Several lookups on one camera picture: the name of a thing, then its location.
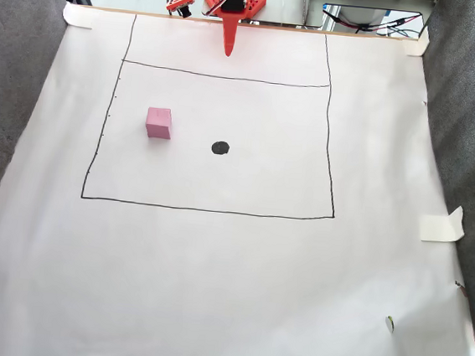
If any pink foam block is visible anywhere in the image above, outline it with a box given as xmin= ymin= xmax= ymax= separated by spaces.
xmin=144 ymin=106 xmax=174 ymax=142

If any black dot mark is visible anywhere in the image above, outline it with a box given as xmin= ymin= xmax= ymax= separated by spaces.
xmin=210 ymin=139 xmax=231 ymax=157

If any white cylinder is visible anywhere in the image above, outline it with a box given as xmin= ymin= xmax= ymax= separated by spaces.
xmin=334 ymin=5 xmax=385 ymax=31

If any white masking tape piece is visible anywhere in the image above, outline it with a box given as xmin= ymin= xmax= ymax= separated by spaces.
xmin=417 ymin=202 xmax=468 ymax=246
xmin=402 ymin=23 xmax=431 ymax=59
xmin=61 ymin=1 xmax=96 ymax=30

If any white paper sheet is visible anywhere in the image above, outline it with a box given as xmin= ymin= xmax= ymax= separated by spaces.
xmin=0 ymin=0 xmax=475 ymax=356

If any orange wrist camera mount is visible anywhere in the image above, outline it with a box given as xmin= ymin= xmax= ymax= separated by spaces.
xmin=165 ymin=0 xmax=206 ymax=21

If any red black cable bundle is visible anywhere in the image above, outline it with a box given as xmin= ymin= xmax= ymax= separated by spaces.
xmin=321 ymin=7 xmax=422 ymax=40

